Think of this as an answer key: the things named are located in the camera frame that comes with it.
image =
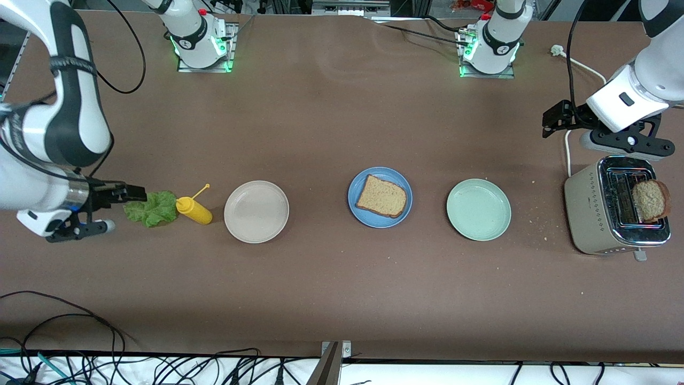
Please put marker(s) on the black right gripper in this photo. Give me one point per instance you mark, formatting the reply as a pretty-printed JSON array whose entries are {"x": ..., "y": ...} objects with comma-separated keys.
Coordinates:
[{"x": 98, "y": 195}]

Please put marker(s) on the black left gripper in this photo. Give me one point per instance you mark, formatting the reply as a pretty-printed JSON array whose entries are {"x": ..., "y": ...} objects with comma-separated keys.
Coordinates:
[{"x": 578, "y": 115}]

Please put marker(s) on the green lettuce leaf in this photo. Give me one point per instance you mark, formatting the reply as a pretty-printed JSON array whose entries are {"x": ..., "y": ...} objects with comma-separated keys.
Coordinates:
[{"x": 160, "y": 208}]

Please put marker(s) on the square brown bread slice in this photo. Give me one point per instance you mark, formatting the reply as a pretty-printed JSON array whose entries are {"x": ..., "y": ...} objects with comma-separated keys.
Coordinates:
[{"x": 382, "y": 197}]

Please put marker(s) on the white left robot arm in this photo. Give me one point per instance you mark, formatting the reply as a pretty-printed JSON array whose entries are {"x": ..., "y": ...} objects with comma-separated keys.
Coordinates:
[{"x": 499, "y": 37}]

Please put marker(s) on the green round plate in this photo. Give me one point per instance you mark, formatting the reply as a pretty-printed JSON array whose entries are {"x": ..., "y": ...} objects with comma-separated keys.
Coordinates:
[{"x": 479, "y": 209}]

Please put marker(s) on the beige round plate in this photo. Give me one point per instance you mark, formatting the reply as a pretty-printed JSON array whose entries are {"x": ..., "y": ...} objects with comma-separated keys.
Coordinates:
[{"x": 256, "y": 212}]

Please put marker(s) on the blue round plate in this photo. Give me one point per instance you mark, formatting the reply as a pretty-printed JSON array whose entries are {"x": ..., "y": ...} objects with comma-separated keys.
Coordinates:
[{"x": 398, "y": 178}]

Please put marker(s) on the yellow mustard squeeze bottle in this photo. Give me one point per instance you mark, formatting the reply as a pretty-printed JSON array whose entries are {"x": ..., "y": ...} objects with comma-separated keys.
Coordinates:
[{"x": 195, "y": 211}]

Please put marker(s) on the beige chrome toaster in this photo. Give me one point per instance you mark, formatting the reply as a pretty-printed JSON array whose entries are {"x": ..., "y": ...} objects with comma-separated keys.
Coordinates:
[{"x": 588, "y": 214}]

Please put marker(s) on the rounded brown bread slice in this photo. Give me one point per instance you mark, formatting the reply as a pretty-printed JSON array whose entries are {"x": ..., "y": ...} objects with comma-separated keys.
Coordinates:
[{"x": 651, "y": 200}]

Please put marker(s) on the red package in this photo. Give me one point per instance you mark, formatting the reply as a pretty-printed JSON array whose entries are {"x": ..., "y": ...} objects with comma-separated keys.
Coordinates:
[{"x": 473, "y": 5}]

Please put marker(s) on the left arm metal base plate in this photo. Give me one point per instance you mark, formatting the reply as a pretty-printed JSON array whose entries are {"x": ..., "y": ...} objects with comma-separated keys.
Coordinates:
[{"x": 486, "y": 76}]

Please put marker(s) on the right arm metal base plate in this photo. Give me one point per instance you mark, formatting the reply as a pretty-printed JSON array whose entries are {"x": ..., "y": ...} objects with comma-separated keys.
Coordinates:
[{"x": 206, "y": 70}]

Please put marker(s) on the aluminium frame profile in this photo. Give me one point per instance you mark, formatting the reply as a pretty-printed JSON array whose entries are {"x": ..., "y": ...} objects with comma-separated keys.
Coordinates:
[{"x": 18, "y": 59}]

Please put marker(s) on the metal table edge bracket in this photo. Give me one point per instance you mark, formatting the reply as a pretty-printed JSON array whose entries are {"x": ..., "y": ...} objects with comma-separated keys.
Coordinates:
[{"x": 328, "y": 369}]

